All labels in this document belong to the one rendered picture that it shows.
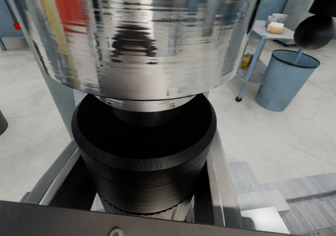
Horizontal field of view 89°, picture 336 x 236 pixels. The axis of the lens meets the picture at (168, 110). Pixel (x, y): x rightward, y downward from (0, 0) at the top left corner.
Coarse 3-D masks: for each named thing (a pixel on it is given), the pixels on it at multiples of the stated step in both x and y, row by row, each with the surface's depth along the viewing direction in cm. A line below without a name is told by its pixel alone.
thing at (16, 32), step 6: (6, 6) 314; (12, 18) 327; (18, 24) 316; (12, 30) 318; (18, 30) 320; (0, 36) 291; (6, 36) 292; (12, 36) 294; (18, 36) 296; (24, 36) 298; (0, 42) 293
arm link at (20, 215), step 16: (0, 208) 4; (16, 208) 4; (32, 208) 4; (48, 208) 4; (64, 208) 4; (0, 224) 3; (16, 224) 3; (32, 224) 4; (48, 224) 4; (64, 224) 4; (80, 224) 4; (96, 224) 4; (112, 224) 4; (128, 224) 4; (144, 224) 4; (160, 224) 4; (176, 224) 4; (192, 224) 4
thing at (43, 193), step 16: (64, 160) 6; (80, 160) 6; (48, 176) 6; (64, 176) 6; (80, 176) 6; (32, 192) 5; (48, 192) 5; (64, 192) 6; (80, 192) 7; (96, 192) 8; (80, 208) 7
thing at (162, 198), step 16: (96, 176) 5; (192, 176) 5; (112, 192) 5; (128, 192) 5; (144, 192) 5; (160, 192) 5; (176, 192) 5; (192, 192) 7; (112, 208) 6; (128, 208) 6; (144, 208) 5; (160, 208) 6; (176, 208) 6
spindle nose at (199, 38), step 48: (48, 0) 2; (96, 0) 2; (144, 0) 2; (192, 0) 2; (240, 0) 2; (48, 48) 2; (96, 48) 2; (144, 48) 2; (192, 48) 2; (240, 48) 3; (144, 96) 3
